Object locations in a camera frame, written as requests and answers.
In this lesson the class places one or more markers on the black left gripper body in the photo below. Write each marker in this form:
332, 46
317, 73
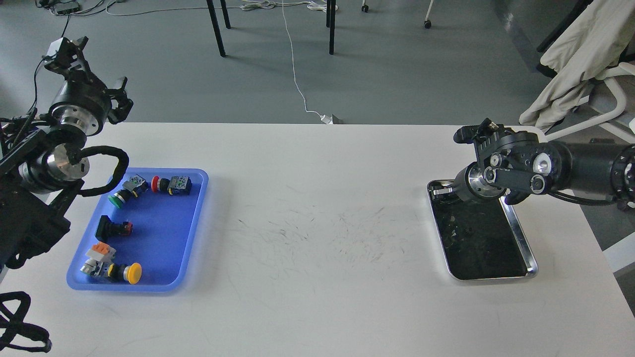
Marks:
82, 106

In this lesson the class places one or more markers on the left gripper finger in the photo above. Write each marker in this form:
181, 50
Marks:
65, 57
124, 104

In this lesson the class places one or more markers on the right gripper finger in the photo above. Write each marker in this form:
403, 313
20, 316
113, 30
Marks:
443, 192

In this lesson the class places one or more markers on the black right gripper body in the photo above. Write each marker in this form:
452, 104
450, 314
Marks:
470, 185

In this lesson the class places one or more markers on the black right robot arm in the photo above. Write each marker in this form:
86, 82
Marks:
514, 165

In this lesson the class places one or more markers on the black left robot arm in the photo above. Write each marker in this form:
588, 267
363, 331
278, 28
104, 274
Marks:
45, 163

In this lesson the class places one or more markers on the silver metal tray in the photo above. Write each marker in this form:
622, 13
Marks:
481, 242

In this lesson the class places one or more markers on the blue plastic tray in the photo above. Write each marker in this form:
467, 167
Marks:
164, 228

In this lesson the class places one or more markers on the black table leg left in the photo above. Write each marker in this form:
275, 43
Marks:
216, 25

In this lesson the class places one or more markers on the black table leg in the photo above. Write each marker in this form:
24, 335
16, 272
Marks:
330, 24
216, 25

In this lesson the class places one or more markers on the orange white terminal block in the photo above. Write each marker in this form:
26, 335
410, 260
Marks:
100, 260

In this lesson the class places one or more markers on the white power adapter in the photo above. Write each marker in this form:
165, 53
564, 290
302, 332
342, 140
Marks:
330, 119

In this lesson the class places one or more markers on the beige cloth on chair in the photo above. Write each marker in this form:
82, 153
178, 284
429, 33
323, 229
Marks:
592, 43

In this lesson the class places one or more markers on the black table leg right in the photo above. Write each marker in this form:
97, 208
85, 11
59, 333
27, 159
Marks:
330, 24

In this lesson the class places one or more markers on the green push button switch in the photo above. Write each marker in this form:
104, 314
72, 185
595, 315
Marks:
132, 188

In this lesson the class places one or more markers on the red push button switch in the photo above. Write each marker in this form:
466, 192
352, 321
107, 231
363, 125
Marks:
174, 186

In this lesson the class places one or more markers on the black push button switch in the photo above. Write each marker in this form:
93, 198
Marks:
107, 229

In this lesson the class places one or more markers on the yellow push button switch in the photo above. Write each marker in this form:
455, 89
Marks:
121, 273

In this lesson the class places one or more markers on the white chair frame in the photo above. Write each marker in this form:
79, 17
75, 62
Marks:
606, 110

